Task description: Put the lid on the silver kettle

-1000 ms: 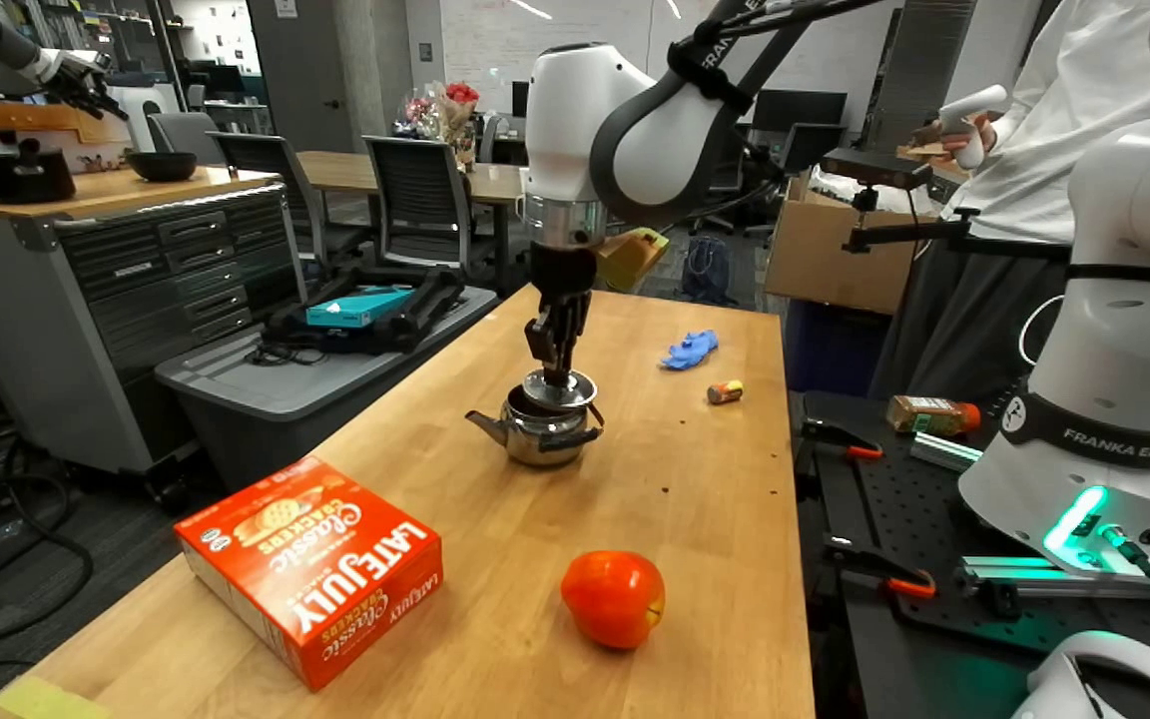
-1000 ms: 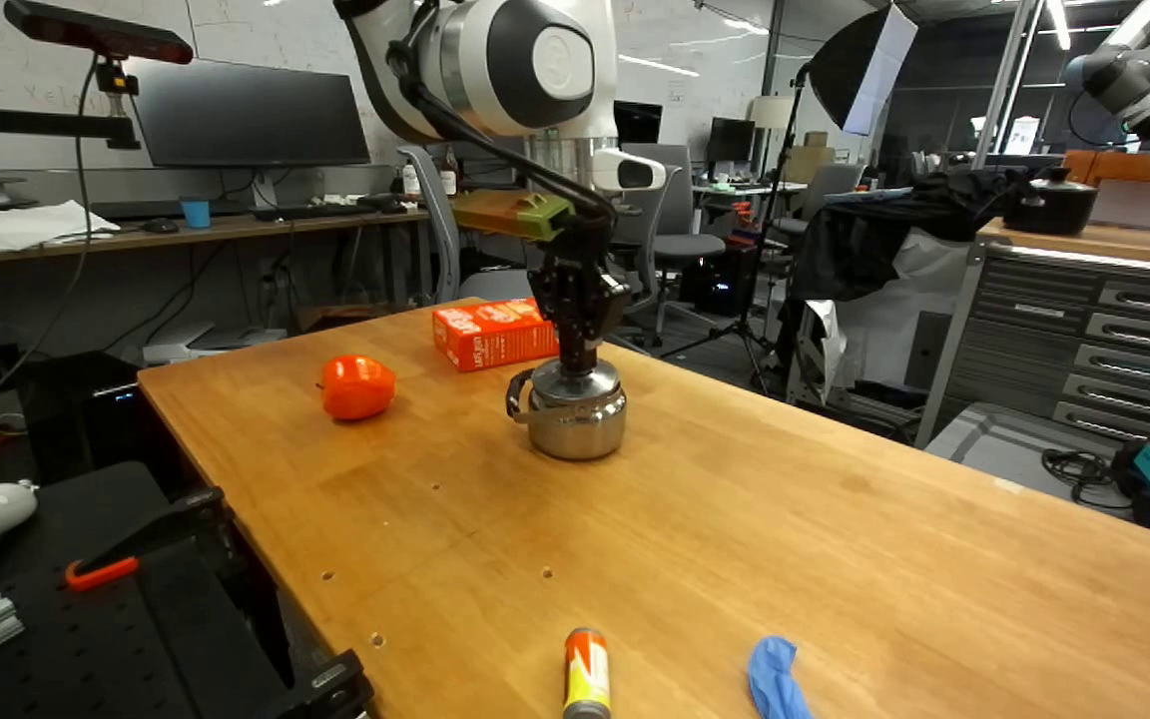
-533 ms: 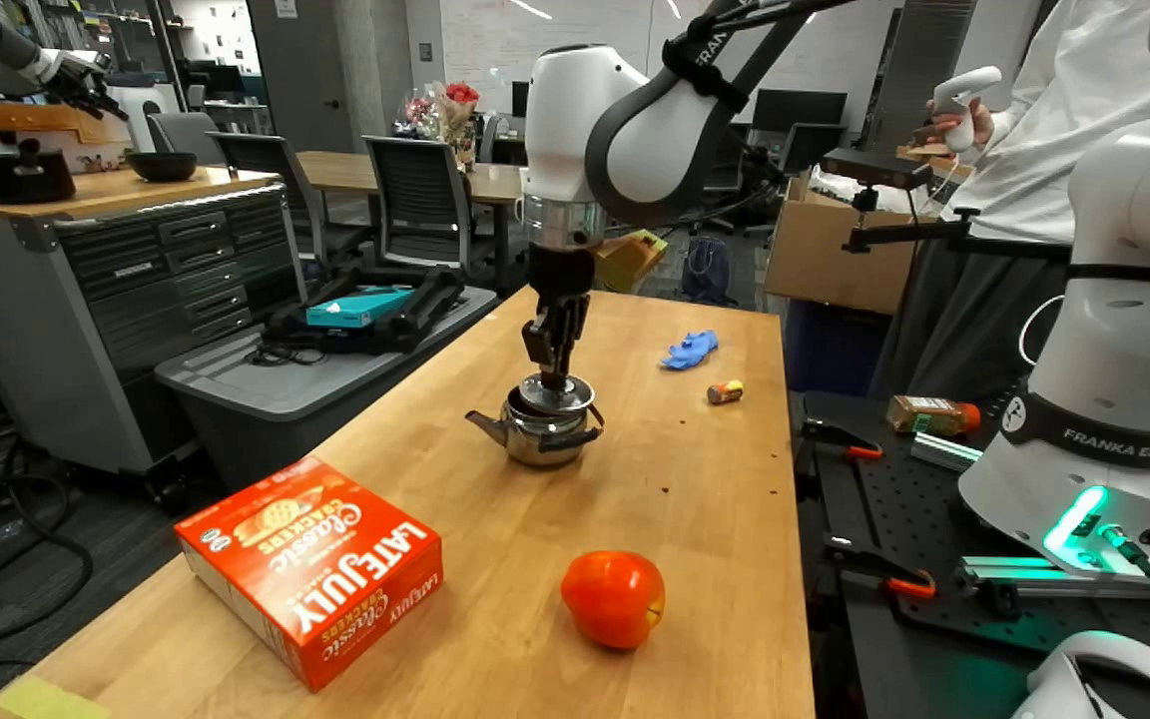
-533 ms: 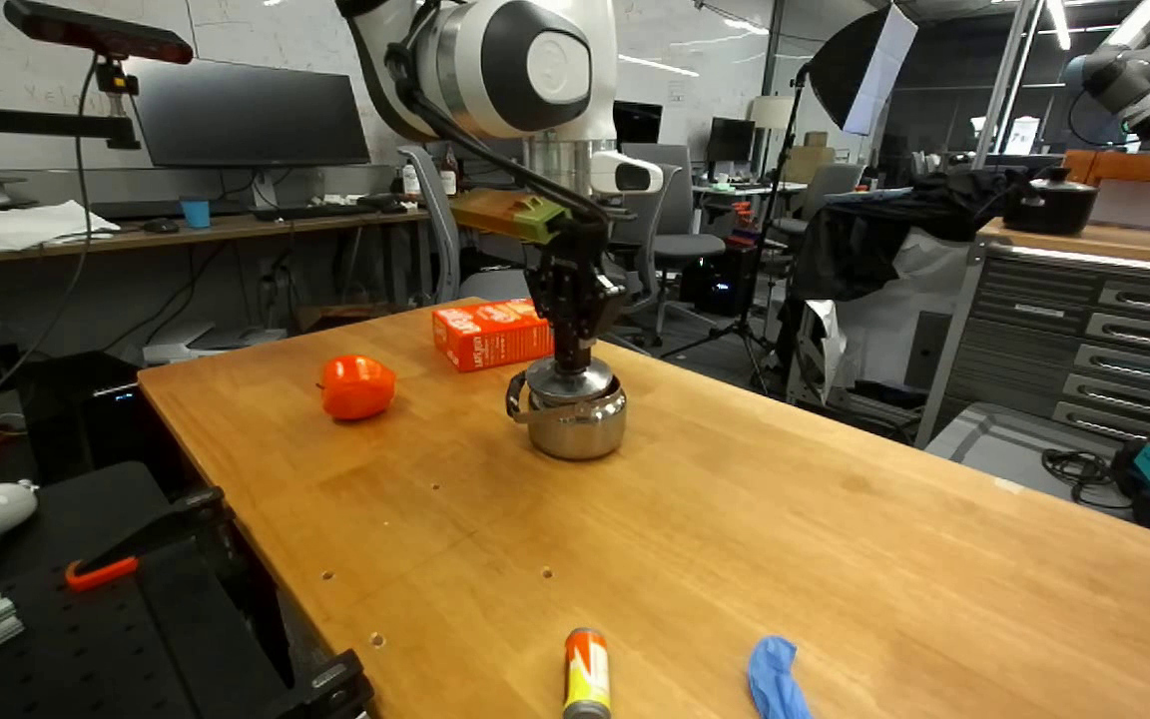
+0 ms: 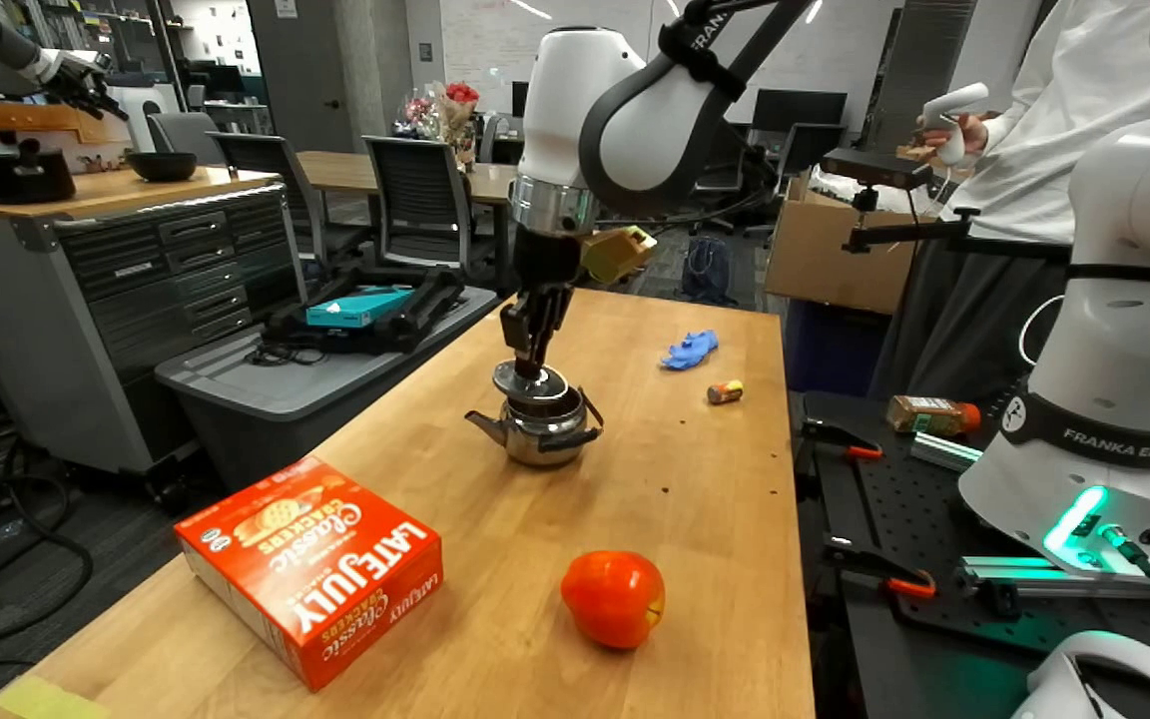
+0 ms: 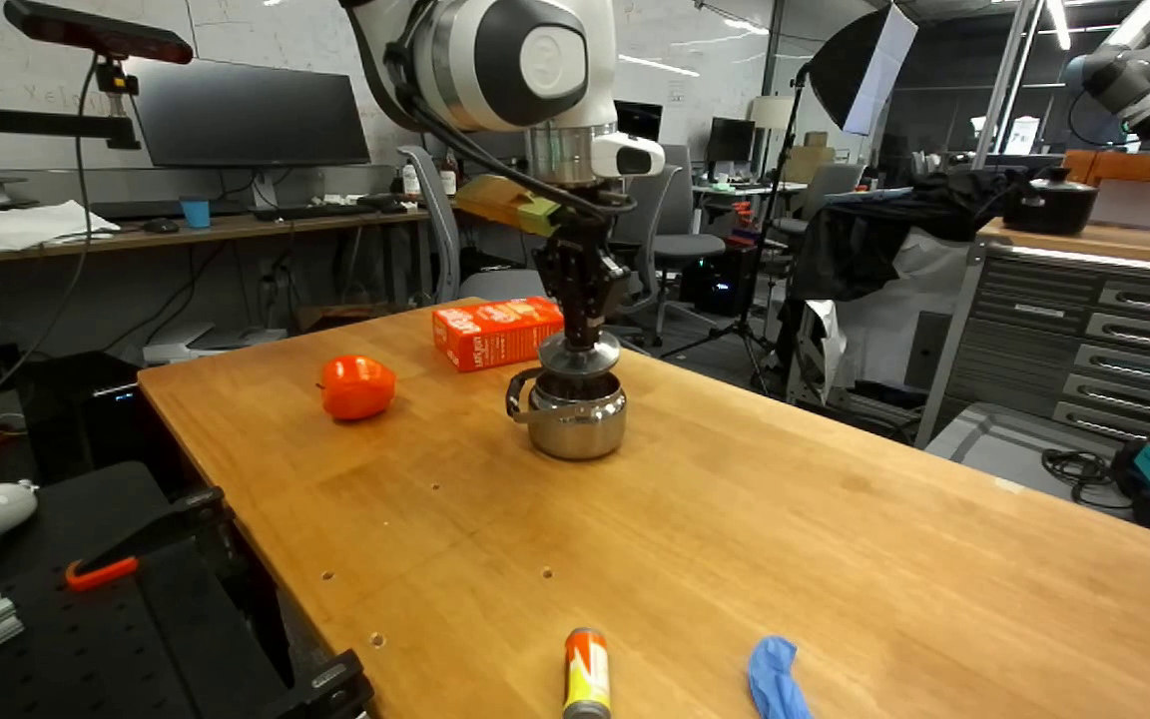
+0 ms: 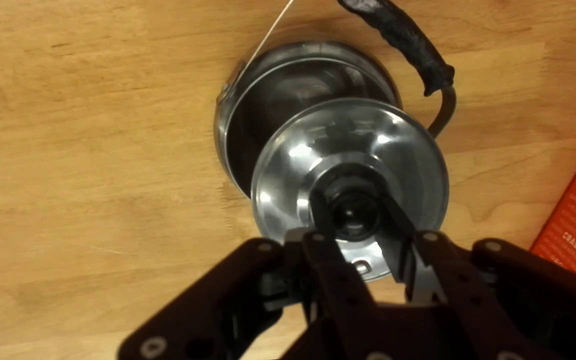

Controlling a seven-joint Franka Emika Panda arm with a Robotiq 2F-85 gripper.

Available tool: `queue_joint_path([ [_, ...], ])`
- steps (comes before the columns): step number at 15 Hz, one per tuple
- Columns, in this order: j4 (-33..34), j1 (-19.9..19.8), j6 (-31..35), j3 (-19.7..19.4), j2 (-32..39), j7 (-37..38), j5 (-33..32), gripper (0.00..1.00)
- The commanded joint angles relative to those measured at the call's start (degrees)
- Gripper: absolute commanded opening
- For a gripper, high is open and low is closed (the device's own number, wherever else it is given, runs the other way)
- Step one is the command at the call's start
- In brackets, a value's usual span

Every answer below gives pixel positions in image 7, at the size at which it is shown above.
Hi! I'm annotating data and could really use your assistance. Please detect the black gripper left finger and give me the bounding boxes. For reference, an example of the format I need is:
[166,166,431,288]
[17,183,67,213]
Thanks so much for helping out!
[115,186,395,360]

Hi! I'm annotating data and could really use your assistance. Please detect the silver kettle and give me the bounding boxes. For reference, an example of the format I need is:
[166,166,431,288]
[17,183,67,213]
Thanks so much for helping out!
[212,0,457,202]

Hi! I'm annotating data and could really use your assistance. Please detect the silver kettle lid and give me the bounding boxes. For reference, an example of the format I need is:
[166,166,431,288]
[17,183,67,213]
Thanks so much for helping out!
[249,96,452,281]

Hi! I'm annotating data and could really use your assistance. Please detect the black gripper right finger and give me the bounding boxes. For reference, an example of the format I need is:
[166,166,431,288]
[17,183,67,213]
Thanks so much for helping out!
[376,196,576,360]

